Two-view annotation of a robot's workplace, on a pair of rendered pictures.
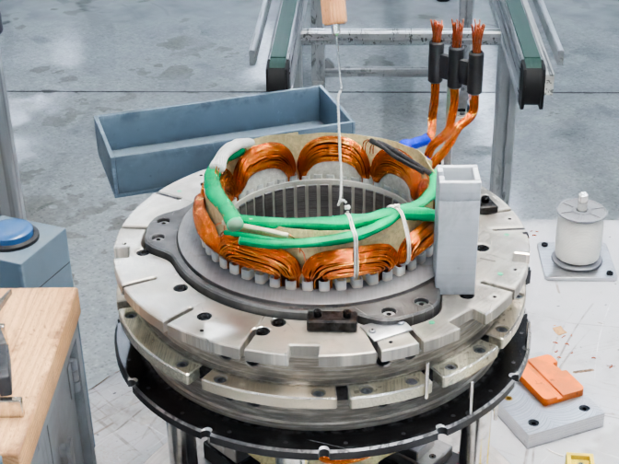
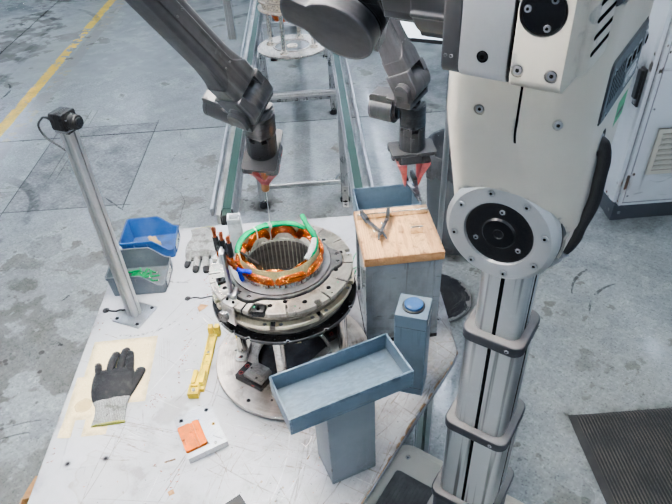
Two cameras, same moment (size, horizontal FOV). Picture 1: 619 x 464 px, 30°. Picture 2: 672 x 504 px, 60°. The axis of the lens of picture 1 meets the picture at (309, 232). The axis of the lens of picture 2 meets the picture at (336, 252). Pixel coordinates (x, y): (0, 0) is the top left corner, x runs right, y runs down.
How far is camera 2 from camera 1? 1.84 m
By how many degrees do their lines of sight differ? 113
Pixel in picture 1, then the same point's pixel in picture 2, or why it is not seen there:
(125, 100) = not seen: outside the picture
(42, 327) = (367, 244)
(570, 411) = (187, 417)
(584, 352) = (164, 476)
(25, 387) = (361, 226)
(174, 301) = (323, 234)
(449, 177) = (235, 221)
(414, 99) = not seen: outside the picture
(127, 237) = (348, 257)
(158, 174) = (366, 348)
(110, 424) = (391, 402)
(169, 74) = not seen: outside the picture
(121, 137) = (400, 383)
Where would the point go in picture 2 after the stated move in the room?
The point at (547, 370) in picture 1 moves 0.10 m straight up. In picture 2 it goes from (190, 438) to (181, 410)
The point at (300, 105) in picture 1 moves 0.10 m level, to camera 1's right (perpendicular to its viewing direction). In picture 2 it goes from (302, 420) to (245, 427)
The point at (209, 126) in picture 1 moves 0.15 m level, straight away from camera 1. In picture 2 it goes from (355, 402) to (376, 475)
